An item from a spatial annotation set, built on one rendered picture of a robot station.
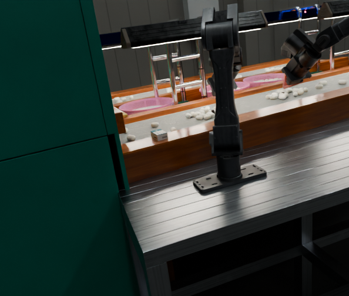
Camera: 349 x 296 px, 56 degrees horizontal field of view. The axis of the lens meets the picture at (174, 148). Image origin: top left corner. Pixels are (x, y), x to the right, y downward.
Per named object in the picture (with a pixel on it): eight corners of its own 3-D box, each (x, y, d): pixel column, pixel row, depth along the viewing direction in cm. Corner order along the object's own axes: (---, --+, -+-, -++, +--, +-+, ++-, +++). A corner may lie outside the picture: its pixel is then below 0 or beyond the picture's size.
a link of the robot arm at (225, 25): (217, 145, 94) (208, 26, 88) (241, 144, 93) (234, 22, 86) (214, 151, 89) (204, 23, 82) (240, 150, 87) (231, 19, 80)
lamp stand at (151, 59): (189, 107, 181) (179, 20, 166) (155, 115, 174) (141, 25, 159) (175, 103, 197) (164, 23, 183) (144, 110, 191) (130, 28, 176)
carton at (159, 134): (168, 138, 103) (167, 132, 103) (157, 141, 102) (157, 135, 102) (161, 134, 109) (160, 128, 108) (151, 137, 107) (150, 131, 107)
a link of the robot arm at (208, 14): (217, 50, 113) (200, -2, 84) (244, 47, 111) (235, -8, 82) (218, 84, 111) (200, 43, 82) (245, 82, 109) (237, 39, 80)
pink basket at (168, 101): (184, 114, 168) (182, 96, 165) (162, 130, 145) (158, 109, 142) (138, 115, 179) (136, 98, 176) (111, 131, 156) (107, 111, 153)
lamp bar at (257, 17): (268, 27, 139) (268, 9, 136) (127, 49, 117) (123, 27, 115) (257, 28, 146) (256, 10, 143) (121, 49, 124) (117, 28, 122)
